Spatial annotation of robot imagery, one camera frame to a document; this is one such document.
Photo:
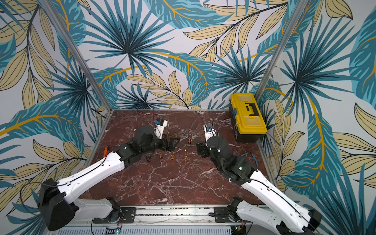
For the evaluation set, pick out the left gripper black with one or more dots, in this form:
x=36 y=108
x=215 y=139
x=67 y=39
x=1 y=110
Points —
x=167 y=148

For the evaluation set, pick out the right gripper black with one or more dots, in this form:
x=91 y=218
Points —
x=202 y=148

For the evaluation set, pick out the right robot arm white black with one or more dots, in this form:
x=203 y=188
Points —
x=283 y=216

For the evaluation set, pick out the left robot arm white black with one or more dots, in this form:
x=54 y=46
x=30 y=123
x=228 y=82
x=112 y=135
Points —
x=59 y=201

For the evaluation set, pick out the yellow black toolbox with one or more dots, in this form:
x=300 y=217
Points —
x=246 y=119

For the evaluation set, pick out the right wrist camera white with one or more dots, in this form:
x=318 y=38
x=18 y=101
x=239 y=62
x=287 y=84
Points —
x=209 y=131

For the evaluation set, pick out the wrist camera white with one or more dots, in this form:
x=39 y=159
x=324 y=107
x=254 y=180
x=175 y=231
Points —
x=209 y=131
x=160 y=125

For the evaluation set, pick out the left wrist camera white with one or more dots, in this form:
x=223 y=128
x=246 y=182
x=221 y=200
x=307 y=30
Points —
x=160 y=125

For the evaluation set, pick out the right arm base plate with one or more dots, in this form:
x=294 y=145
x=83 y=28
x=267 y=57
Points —
x=227 y=215

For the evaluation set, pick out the orange handled screwdriver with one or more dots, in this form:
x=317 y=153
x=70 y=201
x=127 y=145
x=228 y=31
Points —
x=106 y=151

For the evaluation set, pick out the aluminium frame rail front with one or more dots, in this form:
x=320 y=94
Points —
x=164 y=220

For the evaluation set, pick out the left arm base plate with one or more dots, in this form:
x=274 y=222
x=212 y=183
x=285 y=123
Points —
x=124 y=215

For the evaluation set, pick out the aluminium corner post left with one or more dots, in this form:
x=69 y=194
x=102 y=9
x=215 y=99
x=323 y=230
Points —
x=52 y=13

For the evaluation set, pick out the aluminium corner post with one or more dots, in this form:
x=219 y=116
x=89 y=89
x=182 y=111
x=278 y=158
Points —
x=52 y=13
x=293 y=20

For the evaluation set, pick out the aluminium corner post right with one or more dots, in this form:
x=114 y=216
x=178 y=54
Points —
x=293 y=20

